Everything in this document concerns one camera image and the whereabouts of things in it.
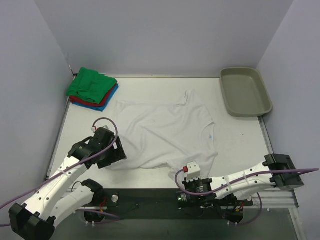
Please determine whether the blue t shirt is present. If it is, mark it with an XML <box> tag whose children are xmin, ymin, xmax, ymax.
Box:
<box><xmin>69</xmin><ymin>84</ymin><xmax>119</xmax><ymax>112</ymax></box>

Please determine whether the red t shirt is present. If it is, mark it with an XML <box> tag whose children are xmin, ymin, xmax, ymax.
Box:
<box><xmin>69</xmin><ymin>83</ymin><xmax>117</xmax><ymax>104</ymax></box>

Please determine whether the white t shirt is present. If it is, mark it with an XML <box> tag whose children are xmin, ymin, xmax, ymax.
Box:
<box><xmin>109</xmin><ymin>90</ymin><xmax>218</xmax><ymax>179</ymax></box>

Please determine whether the green t shirt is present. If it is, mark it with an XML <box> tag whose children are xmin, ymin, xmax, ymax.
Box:
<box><xmin>66</xmin><ymin>67</ymin><xmax>117</xmax><ymax>97</ymax></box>

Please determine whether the grey plastic tray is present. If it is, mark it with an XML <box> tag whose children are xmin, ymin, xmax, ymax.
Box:
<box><xmin>220</xmin><ymin>67</ymin><xmax>273</xmax><ymax>118</ymax></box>

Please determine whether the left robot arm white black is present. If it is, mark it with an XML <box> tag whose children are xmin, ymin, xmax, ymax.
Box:
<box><xmin>8</xmin><ymin>127</ymin><xmax>127</xmax><ymax>240</ymax></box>

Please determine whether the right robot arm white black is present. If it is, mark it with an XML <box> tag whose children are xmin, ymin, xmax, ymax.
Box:
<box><xmin>176</xmin><ymin>154</ymin><xmax>304</xmax><ymax>209</ymax></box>

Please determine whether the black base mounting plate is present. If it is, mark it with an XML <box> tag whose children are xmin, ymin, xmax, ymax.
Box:
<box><xmin>86</xmin><ymin>188</ymin><xmax>253</xmax><ymax>222</ymax></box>

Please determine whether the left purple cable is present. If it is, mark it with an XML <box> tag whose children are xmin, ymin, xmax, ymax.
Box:
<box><xmin>0</xmin><ymin>117</ymin><xmax>122</xmax><ymax>227</ymax></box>

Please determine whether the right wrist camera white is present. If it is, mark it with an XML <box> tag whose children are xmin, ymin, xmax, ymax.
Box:
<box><xmin>182</xmin><ymin>161</ymin><xmax>202</xmax><ymax>183</ymax></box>

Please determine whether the aluminium rail profile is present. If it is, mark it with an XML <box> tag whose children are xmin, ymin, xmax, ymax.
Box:
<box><xmin>79</xmin><ymin>188</ymin><xmax>298</xmax><ymax>211</ymax></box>

